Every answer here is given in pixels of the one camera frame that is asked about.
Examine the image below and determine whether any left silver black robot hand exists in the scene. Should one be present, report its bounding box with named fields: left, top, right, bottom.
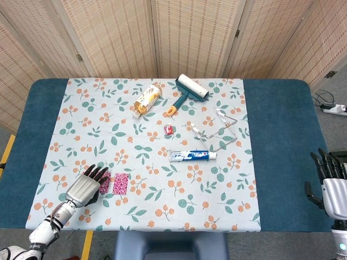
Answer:
left=66, top=164, right=110, bottom=209

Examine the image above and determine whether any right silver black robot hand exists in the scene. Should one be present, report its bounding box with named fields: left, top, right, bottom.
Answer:
left=304, top=148, right=347, bottom=222

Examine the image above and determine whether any yellow floor tape strip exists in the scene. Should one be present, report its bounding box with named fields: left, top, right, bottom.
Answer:
left=81, top=230, right=94, bottom=260
left=0, top=134, right=16, bottom=170

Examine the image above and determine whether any teal table cover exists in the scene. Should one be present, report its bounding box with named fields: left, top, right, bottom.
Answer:
left=0, top=78, right=336, bottom=233

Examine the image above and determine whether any floral printed tablecloth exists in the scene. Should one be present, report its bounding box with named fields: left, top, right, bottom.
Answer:
left=25, top=77, right=261, bottom=233

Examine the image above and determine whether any white power strip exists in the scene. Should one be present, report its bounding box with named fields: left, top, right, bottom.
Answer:
left=319, top=103, right=347, bottom=116

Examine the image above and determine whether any blue-grey chair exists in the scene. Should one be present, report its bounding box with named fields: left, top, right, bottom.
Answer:
left=113, top=231, right=230, bottom=260

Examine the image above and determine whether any plastic tea bottle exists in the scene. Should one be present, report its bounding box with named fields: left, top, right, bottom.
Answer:
left=131, top=83, right=163, bottom=119

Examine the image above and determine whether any blue white toothpaste tube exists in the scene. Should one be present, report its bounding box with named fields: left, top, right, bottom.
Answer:
left=169, top=149, right=217, bottom=163

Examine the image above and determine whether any teal lint roller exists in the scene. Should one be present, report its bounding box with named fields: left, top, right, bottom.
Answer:
left=166, top=73, right=210, bottom=118

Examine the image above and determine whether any woven folding screen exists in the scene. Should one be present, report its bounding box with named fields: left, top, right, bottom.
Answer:
left=0, top=0, right=347, bottom=133

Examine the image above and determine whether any black power cable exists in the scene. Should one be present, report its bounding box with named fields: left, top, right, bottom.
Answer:
left=313, top=90, right=336, bottom=107

